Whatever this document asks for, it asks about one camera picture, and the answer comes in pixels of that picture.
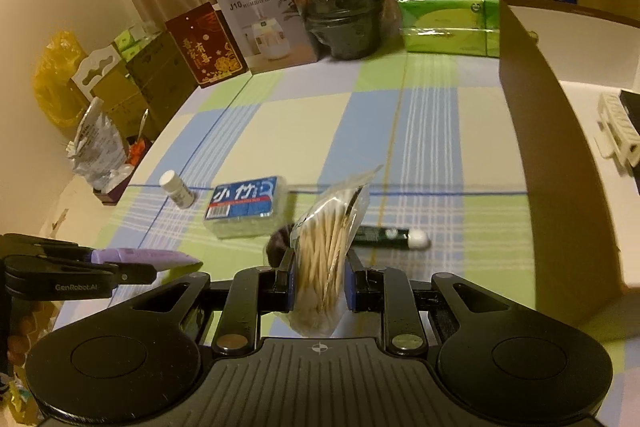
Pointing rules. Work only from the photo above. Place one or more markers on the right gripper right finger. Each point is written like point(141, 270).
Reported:
point(388, 293)

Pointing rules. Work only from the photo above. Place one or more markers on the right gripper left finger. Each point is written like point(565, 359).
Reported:
point(251, 294)

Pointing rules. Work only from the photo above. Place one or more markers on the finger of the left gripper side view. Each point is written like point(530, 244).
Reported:
point(134, 265)

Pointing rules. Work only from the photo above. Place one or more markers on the purple tube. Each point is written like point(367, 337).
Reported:
point(160, 259)

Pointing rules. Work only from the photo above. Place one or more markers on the brown velvet scrunchie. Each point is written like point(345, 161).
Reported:
point(279, 250)

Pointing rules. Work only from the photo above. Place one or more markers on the cotton swab bag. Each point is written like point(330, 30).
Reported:
point(321, 239)

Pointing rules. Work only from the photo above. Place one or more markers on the small white pill bottle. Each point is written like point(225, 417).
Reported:
point(176, 189)

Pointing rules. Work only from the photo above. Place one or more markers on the white plastic rack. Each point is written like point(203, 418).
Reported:
point(618, 138)

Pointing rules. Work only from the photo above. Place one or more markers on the blue label floss box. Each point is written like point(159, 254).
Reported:
point(247, 208)

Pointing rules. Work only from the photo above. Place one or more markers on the checkered tablecloth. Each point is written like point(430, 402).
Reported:
point(367, 260)

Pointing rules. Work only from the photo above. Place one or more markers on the crumpled plastic bag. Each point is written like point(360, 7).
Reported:
point(97, 148)

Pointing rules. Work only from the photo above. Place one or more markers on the yellow plastic bag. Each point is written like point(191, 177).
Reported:
point(56, 94)

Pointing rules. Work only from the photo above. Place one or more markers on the brown cardboard boxes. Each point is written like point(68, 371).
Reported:
point(140, 95)

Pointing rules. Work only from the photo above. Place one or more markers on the green tissue packs pile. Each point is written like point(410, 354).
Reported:
point(132, 40)

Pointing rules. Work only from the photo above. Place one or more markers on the red greeting card box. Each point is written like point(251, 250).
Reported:
point(206, 43)

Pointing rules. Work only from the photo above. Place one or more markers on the green tissue pack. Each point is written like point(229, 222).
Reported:
point(463, 27)

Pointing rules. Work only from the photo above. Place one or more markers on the white humidifier box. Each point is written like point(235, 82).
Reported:
point(271, 34)

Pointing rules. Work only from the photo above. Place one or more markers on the brown cardboard storage box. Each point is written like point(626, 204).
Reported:
point(555, 61)

